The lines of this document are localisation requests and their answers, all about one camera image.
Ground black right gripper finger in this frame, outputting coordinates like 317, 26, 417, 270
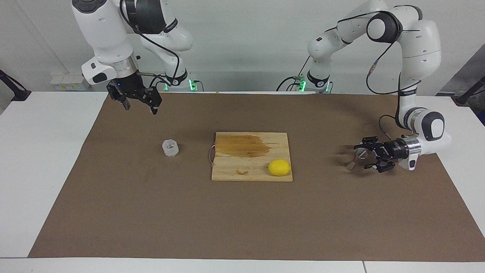
132, 88, 163, 115
106, 82, 131, 111

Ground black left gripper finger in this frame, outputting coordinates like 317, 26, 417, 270
354, 136, 379, 151
364, 159, 396, 173

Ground metal double jigger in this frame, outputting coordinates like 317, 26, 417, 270
345, 148, 368, 170

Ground grey stone-like ring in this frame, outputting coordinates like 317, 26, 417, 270
162, 140, 179, 158

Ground black clamp stand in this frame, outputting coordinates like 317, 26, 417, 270
0, 70, 31, 102
455, 76, 485, 106

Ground yellow lemon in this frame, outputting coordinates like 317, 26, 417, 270
268, 159, 292, 177

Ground wooden cutting board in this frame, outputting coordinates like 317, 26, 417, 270
209, 132, 293, 182

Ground brown paper table mat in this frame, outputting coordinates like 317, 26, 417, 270
28, 92, 485, 262

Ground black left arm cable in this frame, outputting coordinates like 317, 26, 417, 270
326, 5, 422, 143

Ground black base cables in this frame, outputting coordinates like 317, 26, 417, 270
276, 57, 315, 92

